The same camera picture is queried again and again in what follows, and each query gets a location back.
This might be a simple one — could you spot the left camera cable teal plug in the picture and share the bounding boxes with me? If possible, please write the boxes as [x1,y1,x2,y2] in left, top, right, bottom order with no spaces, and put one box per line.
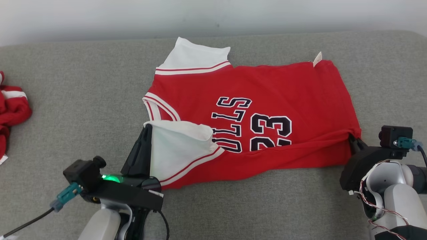
[0,183,83,239]

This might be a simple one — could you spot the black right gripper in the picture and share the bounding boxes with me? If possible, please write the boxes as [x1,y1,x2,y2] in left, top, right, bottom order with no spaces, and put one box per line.
[339,133,407,193]

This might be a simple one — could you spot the thin black left gripper cable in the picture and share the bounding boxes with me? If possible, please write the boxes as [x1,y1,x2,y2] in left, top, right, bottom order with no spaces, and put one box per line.
[156,209,170,240]

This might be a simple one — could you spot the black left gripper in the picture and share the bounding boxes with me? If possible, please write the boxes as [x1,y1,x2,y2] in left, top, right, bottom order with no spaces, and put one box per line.
[87,124,165,212]

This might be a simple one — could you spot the red white twisted wires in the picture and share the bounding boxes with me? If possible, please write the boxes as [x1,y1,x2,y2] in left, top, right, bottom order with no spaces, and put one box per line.
[354,160,410,240]

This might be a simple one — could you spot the camera cable teal plug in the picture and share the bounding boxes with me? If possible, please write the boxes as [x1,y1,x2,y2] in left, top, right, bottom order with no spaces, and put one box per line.
[394,137,427,167]
[0,183,83,239]

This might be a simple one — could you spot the red white-sleeved jersey shirt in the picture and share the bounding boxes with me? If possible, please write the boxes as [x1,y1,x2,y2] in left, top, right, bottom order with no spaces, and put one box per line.
[142,37,363,190]

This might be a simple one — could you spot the right camera cable teal plug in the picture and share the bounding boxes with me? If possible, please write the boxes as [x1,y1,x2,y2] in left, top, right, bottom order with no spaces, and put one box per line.
[394,137,427,167]

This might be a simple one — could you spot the red white-striped jersey shorts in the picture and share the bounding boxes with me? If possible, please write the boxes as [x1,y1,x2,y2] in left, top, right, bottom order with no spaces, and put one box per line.
[0,71,33,165]

